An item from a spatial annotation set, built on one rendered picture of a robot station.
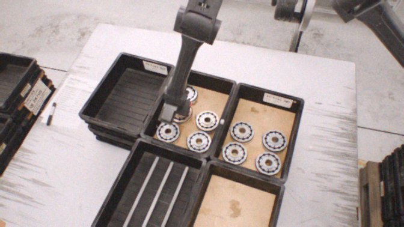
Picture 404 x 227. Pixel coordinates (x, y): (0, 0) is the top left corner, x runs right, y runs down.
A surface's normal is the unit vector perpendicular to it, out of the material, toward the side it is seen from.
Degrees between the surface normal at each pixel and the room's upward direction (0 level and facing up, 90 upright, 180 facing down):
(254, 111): 0
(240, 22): 0
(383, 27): 87
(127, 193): 0
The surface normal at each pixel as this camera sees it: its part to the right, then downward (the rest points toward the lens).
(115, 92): -0.04, -0.52
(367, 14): -0.31, 0.79
